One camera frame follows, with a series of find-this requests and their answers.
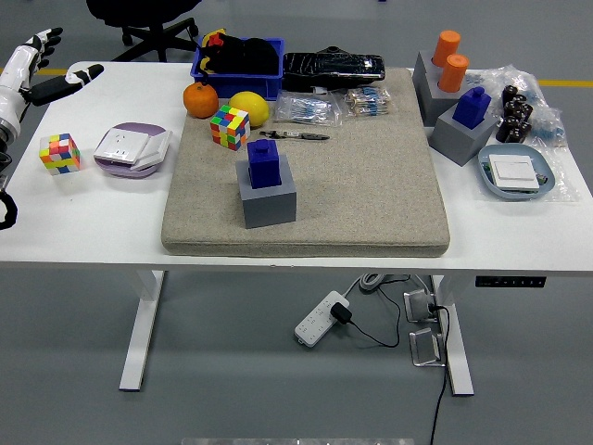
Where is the yellow and red toy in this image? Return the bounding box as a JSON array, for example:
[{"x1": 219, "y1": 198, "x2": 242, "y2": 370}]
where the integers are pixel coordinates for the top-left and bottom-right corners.
[{"x1": 197, "y1": 28, "x2": 228, "y2": 75}]

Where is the bag of blue resistors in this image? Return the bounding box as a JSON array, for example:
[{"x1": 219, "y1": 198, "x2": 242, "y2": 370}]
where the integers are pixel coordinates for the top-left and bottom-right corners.
[{"x1": 272, "y1": 90, "x2": 344, "y2": 128}]

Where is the black pen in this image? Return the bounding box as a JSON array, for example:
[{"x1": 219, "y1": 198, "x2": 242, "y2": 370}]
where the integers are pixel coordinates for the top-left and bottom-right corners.
[{"x1": 259, "y1": 130, "x2": 331, "y2": 142}]

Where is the white wall socket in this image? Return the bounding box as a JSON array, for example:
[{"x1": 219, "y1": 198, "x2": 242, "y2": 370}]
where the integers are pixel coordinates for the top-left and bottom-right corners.
[{"x1": 94, "y1": 128, "x2": 152, "y2": 167}]

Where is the white table leg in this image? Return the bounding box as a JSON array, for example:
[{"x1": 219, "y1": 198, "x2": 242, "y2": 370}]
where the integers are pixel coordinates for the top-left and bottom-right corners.
[
  {"x1": 428, "y1": 274, "x2": 475, "y2": 397},
  {"x1": 119, "y1": 270, "x2": 166, "y2": 392}
]

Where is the black cloth bundle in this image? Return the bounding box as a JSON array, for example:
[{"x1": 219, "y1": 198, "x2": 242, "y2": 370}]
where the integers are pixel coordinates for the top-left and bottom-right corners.
[{"x1": 203, "y1": 34, "x2": 281, "y2": 75}]

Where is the white power cable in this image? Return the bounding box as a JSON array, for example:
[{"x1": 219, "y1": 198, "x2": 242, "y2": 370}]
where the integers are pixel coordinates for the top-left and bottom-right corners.
[{"x1": 345, "y1": 272, "x2": 411, "y2": 294}]

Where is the purple plastic tray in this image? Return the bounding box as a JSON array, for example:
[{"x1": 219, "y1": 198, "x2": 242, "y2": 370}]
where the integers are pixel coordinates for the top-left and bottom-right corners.
[{"x1": 93, "y1": 121, "x2": 173, "y2": 179}]

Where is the yellow lemon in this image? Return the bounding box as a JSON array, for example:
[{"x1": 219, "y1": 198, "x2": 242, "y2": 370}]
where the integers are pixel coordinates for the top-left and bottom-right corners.
[{"x1": 229, "y1": 91, "x2": 271, "y2": 129}]

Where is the orange cylinder seal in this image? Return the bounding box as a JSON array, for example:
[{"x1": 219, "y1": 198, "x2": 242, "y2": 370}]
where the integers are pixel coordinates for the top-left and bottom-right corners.
[
  {"x1": 431, "y1": 30, "x2": 461, "y2": 67},
  {"x1": 437, "y1": 53, "x2": 471, "y2": 94}
]

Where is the black floor cable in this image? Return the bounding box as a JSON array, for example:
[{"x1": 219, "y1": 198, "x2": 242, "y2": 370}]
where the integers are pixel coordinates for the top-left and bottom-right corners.
[{"x1": 428, "y1": 303, "x2": 453, "y2": 445}]

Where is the black table control panel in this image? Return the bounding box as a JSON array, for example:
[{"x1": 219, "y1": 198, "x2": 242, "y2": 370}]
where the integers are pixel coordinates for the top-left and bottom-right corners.
[{"x1": 474, "y1": 275, "x2": 547, "y2": 288}]

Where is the grey-brown fabric mat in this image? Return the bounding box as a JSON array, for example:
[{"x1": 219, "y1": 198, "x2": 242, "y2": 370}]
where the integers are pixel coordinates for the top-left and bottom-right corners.
[{"x1": 160, "y1": 67, "x2": 451, "y2": 259}]

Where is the clear flat plastic bag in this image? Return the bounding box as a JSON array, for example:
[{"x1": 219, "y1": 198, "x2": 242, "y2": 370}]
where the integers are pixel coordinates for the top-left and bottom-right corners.
[{"x1": 476, "y1": 138, "x2": 580, "y2": 203}]

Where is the black wrapped pack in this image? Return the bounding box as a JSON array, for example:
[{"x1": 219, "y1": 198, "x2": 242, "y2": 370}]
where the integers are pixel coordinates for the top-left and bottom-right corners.
[{"x1": 282, "y1": 45, "x2": 386, "y2": 92}]

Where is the clear bag with blue parts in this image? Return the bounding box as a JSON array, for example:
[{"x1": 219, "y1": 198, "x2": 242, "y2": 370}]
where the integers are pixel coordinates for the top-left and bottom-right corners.
[{"x1": 465, "y1": 64, "x2": 567, "y2": 149}]

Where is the grey square seal holder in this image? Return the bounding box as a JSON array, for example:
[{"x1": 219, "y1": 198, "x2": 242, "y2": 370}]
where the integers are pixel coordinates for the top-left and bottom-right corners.
[
  {"x1": 234, "y1": 154, "x2": 297, "y2": 230},
  {"x1": 428, "y1": 102, "x2": 499, "y2": 167}
]

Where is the thin black adapter cable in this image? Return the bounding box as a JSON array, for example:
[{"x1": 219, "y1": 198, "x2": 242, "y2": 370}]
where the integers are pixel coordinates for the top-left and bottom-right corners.
[{"x1": 347, "y1": 276, "x2": 413, "y2": 349}]

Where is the metal floor bracket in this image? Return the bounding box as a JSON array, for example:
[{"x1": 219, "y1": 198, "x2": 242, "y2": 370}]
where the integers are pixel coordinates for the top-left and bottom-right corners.
[
  {"x1": 402, "y1": 288, "x2": 441, "y2": 324},
  {"x1": 408, "y1": 327, "x2": 447, "y2": 369}
]

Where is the blue plastic bin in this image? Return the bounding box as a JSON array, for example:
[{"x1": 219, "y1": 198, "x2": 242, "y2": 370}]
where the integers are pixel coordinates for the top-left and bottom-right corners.
[{"x1": 190, "y1": 36, "x2": 285, "y2": 101}]

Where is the black office chair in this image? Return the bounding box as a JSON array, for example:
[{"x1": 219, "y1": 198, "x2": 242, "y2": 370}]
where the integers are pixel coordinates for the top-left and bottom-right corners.
[{"x1": 85, "y1": 0, "x2": 204, "y2": 64}]

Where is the pastel colour puzzle cube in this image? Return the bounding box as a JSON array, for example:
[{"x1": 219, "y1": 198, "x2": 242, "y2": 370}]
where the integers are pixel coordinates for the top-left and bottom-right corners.
[{"x1": 38, "y1": 133, "x2": 82, "y2": 176}]

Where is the light blue plastic tray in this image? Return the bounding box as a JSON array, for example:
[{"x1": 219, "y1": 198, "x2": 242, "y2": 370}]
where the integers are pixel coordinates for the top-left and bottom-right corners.
[{"x1": 477, "y1": 143, "x2": 557, "y2": 202}]

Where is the orange fruit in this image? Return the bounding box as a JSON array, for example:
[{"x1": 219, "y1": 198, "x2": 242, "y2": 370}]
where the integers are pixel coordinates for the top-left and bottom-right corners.
[{"x1": 183, "y1": 82, "x2": 220, "y2": 120}]

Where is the white power strip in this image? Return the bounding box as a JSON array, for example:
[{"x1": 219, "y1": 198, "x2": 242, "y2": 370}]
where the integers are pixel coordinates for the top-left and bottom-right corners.
[{"x1": 294, "y1": 290, "x2": 351, "y2": 348}]

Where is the bright colour puzzle cube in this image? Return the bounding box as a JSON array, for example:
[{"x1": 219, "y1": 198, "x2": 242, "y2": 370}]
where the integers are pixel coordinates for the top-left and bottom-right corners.
[{"x1": 208, "y1": 104, "x2": 252, "y2": 152}]

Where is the tall grey holder block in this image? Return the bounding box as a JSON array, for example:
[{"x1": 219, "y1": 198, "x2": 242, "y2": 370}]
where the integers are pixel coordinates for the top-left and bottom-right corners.
[{"x1": 412, "y1": 49, "x2": 469, "y2": 127}]

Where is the blue square seal stamp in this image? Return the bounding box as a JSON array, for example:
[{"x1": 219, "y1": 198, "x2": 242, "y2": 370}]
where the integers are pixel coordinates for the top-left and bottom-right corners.
[
  {"x1": 452, "y1": 86, "x2": 491, "y2": 130},
  {"x1": 246, "y1": 138, "x2": 284, "y2": 189}
]

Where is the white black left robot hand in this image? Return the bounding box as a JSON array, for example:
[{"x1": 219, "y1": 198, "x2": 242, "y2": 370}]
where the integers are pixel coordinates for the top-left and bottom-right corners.
[{"x1": 0, "y1": 26, "x2": 106, "y2": 129}]

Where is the black power adapter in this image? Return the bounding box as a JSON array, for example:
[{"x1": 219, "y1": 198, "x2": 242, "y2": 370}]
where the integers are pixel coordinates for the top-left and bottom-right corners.
[{"x1": 329, "y1": 301, "x2": 353, "y2": 327}]

